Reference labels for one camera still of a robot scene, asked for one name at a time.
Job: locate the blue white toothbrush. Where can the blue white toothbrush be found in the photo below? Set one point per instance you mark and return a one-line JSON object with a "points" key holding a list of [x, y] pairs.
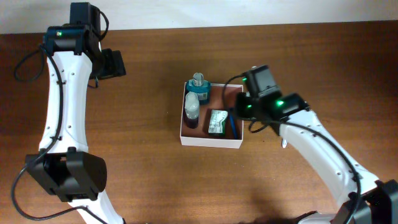
{"points": [[284, 143]]}

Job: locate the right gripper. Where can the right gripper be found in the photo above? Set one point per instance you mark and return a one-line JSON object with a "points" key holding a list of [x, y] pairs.
{"points": [[240, 98]]}

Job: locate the white cardboard box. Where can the white cardboard box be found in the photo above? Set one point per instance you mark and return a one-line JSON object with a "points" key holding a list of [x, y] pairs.
{"points": [[199, 136]]}

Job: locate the blue disposable razor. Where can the blue disposable razor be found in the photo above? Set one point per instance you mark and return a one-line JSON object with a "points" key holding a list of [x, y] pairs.
{"points": [[232, 123]]}

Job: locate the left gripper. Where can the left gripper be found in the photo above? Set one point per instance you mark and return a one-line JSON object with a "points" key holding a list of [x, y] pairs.
{"points": [[115, 64]]}

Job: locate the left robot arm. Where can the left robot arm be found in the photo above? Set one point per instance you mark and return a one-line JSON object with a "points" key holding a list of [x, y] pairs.
{"points": [[63, 166]]}

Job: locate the clear pump bottle purple liquid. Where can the clear pump bottle purple liquid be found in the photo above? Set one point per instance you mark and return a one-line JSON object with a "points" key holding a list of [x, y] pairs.
{"points": [[192, 110]]}

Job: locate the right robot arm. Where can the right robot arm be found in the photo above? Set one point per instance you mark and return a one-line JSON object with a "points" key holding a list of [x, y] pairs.
{"points": [[360, 195]]}

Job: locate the blue mouthwash bottle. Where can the blue mouthwash bottle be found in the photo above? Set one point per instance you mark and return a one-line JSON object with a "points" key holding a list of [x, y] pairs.
{"points": [[200, 86]]}

